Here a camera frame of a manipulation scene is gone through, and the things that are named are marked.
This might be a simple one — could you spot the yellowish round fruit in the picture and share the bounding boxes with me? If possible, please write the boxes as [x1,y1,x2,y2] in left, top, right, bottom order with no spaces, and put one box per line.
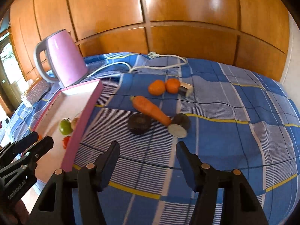
[71,117,79,130]

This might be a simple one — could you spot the orange mandarin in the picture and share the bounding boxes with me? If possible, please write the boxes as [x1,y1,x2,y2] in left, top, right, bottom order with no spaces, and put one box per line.
[165,78,181,94]
[148,80,166,96]

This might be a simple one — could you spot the red tomato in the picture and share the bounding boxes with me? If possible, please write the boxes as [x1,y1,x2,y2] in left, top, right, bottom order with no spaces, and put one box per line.
[63,136,71,149]

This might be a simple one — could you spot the white power cable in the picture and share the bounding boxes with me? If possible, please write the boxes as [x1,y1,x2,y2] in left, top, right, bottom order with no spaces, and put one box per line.
[86,51,188,78]

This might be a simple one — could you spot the dark round beetroot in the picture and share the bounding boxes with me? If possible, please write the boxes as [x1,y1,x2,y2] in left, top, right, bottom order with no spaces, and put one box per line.
[128,113,152,135]

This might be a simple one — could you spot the pink electric kettle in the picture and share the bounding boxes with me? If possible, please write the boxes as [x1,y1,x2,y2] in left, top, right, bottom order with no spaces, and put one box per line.
[33,29,88,88]

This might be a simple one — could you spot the pink white tray box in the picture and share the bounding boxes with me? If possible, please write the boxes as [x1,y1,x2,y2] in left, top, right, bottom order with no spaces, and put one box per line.
[33,79,103,183]

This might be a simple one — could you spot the white cut vegetable chunk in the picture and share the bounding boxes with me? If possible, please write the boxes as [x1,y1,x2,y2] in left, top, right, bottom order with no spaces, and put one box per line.
[178,82,194,98]

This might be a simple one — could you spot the person's hand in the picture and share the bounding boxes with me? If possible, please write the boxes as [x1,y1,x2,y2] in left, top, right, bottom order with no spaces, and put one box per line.
[1,200,29,225]

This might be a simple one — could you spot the blue plaid bedsheet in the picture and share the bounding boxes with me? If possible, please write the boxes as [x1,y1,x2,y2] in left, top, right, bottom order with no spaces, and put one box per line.
[4,52,300,225]

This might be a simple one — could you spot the wooden headboard panels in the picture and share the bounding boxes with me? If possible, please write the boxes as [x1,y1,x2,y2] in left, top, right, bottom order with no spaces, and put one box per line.
[10,0,289,81]

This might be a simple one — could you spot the orange carrot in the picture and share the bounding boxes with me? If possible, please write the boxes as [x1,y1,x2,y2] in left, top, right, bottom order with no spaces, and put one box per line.
[130,95,171,127]

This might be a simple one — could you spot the cut dark eggplant piece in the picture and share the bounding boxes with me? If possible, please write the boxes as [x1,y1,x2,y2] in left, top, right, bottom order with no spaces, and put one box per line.
[167,113,191,138]

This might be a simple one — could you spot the green tomato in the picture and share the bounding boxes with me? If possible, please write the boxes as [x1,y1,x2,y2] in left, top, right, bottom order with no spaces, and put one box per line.
[58,119,73,136]

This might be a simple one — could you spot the patterned tissue box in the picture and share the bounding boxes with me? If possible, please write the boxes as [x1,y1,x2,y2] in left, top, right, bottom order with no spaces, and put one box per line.
[21,77,51,108]

